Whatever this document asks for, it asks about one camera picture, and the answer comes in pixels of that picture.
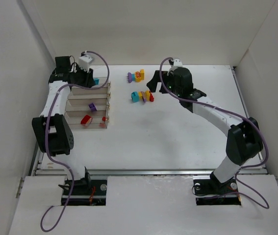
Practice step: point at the teal lego block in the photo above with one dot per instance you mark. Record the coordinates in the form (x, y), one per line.
(135, 97)
(96, 81)

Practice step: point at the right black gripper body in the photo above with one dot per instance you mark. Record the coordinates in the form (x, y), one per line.
(163, 80)

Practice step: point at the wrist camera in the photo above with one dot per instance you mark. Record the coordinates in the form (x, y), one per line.
(175, 62)
(85, 60)

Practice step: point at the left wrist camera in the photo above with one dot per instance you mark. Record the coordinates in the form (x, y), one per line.
(85, 60)

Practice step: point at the red round lego block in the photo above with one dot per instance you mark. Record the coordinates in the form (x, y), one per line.
(86, 120)

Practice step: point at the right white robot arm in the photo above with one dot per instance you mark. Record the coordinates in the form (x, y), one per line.
(243, 140)

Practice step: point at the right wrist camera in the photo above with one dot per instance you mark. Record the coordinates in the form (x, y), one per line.
(175, 62)

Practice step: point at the aluminium rail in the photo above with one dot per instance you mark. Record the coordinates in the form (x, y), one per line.
(98, 172)

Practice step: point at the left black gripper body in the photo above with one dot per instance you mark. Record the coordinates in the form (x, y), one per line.
(87, 80)

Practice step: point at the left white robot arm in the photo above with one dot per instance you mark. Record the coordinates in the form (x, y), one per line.
(51, 122)

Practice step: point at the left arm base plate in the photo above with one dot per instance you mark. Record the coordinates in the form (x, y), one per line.
(88, 192)

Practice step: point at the yellow flower lego block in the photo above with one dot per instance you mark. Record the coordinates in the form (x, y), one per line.
(138, 76)

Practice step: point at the purple square lego block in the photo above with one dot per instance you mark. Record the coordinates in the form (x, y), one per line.
(92, 107)

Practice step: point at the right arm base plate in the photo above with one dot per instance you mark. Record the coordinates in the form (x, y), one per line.
(209, 194)

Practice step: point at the clear compartment organizer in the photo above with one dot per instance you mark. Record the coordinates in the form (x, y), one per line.
(88, 109)

